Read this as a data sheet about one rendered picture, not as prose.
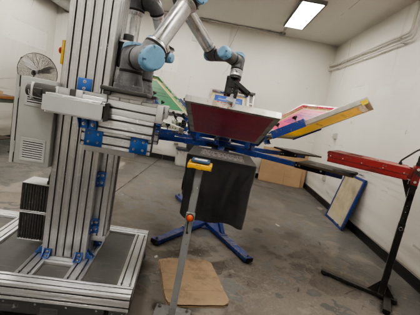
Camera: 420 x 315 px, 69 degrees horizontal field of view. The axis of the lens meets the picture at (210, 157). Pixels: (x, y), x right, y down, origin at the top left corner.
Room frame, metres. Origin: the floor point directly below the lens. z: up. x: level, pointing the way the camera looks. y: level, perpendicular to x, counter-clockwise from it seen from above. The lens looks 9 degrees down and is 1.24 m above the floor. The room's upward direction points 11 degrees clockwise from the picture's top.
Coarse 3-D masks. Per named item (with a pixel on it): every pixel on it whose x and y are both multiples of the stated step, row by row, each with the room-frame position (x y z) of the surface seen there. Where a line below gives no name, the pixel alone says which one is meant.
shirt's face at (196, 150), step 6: (192, 150) 2.06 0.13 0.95; (198, 150) 2.12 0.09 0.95; (210, 150) 2.24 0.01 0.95; (216, 150) 2.31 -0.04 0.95; (204, 156) 1.88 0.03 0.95; (210, 156) 1.93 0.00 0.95; (246, 156) 2.29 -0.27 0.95; (240, 162) 1.91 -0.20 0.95; (246, 162) 1.97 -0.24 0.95; (252, 162) 2.02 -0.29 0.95
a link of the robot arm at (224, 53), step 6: (222, 48) 1.81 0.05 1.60; (228, 48) 1.80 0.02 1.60; (216, 54) 1.86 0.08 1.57; (222, 54) 1.80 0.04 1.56; (228, 54) 1.80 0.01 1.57; (234, 54) 1.84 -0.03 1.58; (216, 60) 1.89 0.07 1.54; (222, 60) 1.85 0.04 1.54; (228, 60) 1.83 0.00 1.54; (234, 60) 1.85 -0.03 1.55
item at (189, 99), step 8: (192, 96) 1.83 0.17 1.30; (200, 104) 1.84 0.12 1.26; (208, 104) 1.82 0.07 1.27; (216, 104) 1.82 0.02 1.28; (224, 104) 1.82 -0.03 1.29; (240, 112) 1.85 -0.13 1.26; (248, 112) 1.82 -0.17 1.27; (256, 112) 1.82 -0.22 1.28; (264, 112) 1.82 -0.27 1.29; (272, 112) 1.82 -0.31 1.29; (280, 112) 1.83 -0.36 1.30; (192, 120) 2.22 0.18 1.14; (192, 128) 2.47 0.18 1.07; (264, 136) 2.28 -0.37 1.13
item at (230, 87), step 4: (228, 76) 1.87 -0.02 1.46; (232, 76) 1.86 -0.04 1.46; (236, 76) 1.86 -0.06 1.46; (228, 80) 1.88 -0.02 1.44; (232, 80) 1.87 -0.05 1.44; (236, 80) 1.87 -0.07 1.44; (240, 80) 1.88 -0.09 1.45; (228, 84) 1.84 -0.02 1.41; (232, 84) 1.87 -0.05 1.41; (228, 88) 1.84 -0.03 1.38; (232, 88) 1.84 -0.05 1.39; (224, 92) 1.84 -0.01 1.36; (228, 92) 1.83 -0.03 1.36; (232, 92) 1.84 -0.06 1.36; (228, 96) 1.88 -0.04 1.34; (236, 96) 1.87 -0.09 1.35
